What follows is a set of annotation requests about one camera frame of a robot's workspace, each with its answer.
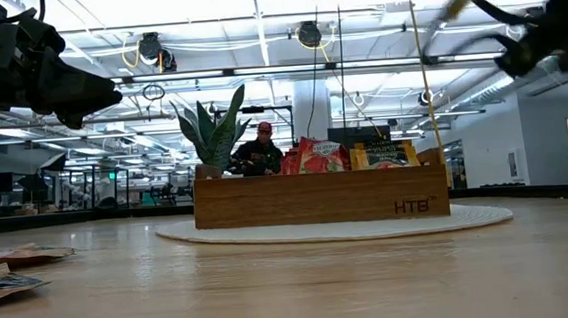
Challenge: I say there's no white round plate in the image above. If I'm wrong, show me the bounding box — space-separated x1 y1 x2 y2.
154 196 515 255

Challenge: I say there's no red strawberry tea sachet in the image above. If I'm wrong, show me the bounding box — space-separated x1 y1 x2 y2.
294 132 352 176
279 146 302 176

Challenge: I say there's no black ceiling cable reel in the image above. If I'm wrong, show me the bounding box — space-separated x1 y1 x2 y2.
295 19 325 50
136 29 179 76

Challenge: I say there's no yellow green snack packet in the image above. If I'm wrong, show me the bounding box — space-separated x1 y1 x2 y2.
348 138 422 172

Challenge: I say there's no linear ceiling light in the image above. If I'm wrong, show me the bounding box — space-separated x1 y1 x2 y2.
110 47 509 88

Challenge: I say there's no beige vanilla tea sachet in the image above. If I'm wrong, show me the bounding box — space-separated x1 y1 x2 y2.
0 239 77 271
0 259 53 306

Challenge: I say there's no wooden three-compartment tray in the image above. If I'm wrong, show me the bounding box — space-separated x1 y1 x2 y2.
190 146 452 235

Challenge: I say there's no yellow cable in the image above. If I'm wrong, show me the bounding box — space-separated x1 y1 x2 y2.
402 0 451 191

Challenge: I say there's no large black monitor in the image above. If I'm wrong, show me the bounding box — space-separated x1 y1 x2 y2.
326 123 393 150

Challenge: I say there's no person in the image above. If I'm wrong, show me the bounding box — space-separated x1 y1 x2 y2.
227 120 286 179

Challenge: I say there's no green snake plant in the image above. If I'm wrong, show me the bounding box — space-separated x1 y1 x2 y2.
168 83 257 183

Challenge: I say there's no yellow tag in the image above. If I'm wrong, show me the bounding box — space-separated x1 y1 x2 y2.
440 0 472 23

